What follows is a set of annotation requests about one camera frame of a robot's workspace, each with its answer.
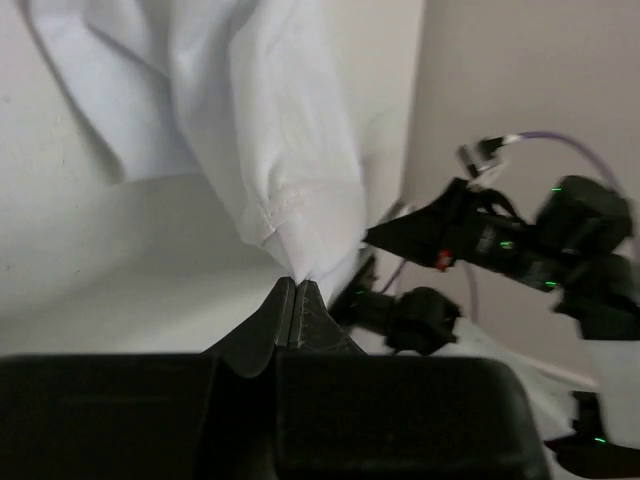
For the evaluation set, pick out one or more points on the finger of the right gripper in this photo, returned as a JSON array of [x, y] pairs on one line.
[[421, 320]]

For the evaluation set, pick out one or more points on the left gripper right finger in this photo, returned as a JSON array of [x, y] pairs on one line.
[[341, 413]]

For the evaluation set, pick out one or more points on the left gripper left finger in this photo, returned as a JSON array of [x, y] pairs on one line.
[[124, 416]]

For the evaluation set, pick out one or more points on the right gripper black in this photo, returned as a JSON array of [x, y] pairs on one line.
[[569, 246]]

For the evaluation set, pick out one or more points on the white fabric skirt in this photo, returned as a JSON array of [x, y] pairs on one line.
[[245, 92]]

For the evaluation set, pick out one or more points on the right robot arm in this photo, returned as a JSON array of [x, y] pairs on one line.
[[599, 437]]

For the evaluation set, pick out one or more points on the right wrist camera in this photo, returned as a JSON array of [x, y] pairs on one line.
[[482, 158]]

